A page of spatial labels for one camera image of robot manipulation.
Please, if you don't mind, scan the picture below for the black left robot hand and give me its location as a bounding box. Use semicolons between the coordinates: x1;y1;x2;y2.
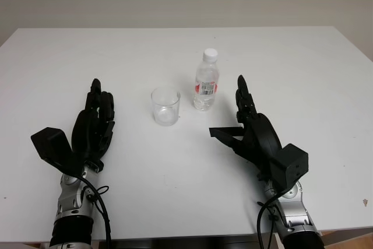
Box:
71;78;117;171

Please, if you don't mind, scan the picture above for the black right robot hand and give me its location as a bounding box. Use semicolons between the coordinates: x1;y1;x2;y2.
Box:
217;74;283;183

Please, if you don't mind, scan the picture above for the clear plastic water bottle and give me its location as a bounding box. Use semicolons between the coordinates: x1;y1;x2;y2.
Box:
193;48;220;112

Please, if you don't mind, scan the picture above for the clear glass cup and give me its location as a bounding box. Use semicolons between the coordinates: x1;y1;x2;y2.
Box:
150;86;181;127

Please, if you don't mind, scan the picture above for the black robot torso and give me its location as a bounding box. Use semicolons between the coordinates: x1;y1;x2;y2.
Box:
98;236;263;249

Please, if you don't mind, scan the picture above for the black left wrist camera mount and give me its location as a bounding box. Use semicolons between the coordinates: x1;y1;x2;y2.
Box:
30;127;85;174

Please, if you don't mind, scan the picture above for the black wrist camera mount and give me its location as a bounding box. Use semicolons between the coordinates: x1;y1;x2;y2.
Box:
30;127;85;174
269;143;309;194

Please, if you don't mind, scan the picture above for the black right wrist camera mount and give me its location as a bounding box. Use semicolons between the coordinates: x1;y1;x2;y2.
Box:
269;143;309;194

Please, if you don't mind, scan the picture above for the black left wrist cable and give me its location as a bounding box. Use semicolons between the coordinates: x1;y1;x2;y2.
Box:
77;173;113;249

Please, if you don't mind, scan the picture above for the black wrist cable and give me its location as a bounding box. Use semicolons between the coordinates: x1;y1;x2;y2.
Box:
255;192;284;249
77;173;113;249

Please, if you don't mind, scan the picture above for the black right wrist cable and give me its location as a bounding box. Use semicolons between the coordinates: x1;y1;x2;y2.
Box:
255;192;284;249

